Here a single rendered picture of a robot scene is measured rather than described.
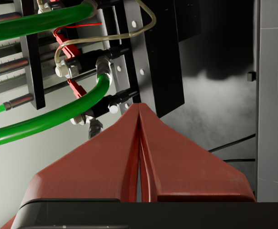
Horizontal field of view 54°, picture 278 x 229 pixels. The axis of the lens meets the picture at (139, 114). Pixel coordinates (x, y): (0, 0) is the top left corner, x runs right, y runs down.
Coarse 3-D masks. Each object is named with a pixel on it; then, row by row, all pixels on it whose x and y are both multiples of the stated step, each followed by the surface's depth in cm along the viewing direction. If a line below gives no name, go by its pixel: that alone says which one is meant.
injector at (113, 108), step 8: (128, 88) 50; (136, 88) 51; (104, 96) 47; (112, 96) 47; (120, 96) 48; (128, 96) 49; (96, 104) 45; (104, 104) 46; (112, 104) 45; (88, 112) 44; (96, 112) 45; (104, 112) 46; (112, 112) 45
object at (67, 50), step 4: (56, 36) 44; (60, 36) 44; (60, 40) 44; (64, 40) 44; (60, 44) 44; (72, 44) 44; (64, 48) 43; (68, 48) 43; (72, 48) 43; (76, 48) 43; (64, 52) 44; (68, 52) 43; (72, 52) 43; (76, 52) 43; (68, 56) 43; (72, 56) 43
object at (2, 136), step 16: (0, 64) 49; (16, 64) 51; (96, 64) 40; (96, 96) 27; (48, 112) 24; (64, 112) 25; (80, 112) 26; (0, 128) 23; (16, 128) 23; (32, 128) 23; (48, 128) 24; (0, 144) 23
